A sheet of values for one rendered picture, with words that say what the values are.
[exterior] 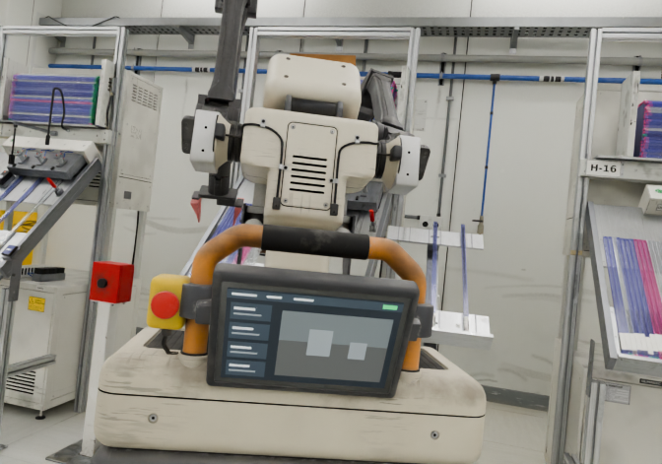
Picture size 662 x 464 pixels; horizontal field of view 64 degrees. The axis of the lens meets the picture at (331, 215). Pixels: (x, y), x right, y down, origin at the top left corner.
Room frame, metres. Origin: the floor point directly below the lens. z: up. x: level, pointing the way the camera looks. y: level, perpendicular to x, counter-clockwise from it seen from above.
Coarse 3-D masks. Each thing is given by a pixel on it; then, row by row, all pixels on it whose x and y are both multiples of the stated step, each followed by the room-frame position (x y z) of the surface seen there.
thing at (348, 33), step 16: (272, 32) 2.41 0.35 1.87; (288, 32) 2.39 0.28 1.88; (304, 32) 2.37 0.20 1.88; (320, 32) 2.36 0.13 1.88; (336, 32) 2.34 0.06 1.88; (352, 32) 2.32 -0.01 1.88; (368, 32) 2.30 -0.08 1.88; (384, 32) 2.28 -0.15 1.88; (400, 32) 2.27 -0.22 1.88; (400, 96) 2.18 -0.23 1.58; (400, 112) 2.18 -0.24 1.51
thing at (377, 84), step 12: (372, 72) 1.57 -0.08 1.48; (372, 84) 1.55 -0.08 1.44; (384, 84) 1.53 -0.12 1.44; (372, 96) 1.53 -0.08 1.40; (384, 96) 1.46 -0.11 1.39; (372, 108) 1.50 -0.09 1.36; (384, 108) 1.40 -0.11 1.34; (372, 120) 1.34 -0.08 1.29; (384, 120) 1.34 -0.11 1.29; (396, 120) 1.37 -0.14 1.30; (408, 132) 1.32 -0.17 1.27
